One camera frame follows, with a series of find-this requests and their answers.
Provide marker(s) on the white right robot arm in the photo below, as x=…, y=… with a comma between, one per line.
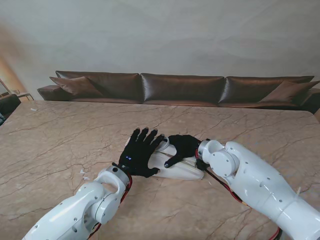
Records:
x=257, y=180

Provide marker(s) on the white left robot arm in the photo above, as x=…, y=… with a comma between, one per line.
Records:
x=82, y=207

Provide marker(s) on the brown leather sofa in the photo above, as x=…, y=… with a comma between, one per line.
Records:
x=182, y=87

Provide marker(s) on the dark armchair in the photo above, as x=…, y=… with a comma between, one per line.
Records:
x=8, y=102

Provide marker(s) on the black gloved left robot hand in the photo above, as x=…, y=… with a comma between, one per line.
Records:
x=141, y=155

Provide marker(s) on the cream white cosmetics bag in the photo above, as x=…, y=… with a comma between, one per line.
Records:
x=175, y=170

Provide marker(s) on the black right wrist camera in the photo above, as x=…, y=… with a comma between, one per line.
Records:
x=201, y=165

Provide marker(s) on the brown sofa cushion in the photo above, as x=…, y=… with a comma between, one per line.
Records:
x=75, y=86
x=290, y=91

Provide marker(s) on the small wooden side table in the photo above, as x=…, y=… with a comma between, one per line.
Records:
x=25, y=95

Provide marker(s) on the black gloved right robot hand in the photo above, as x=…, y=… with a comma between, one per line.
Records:
x=183, y=150

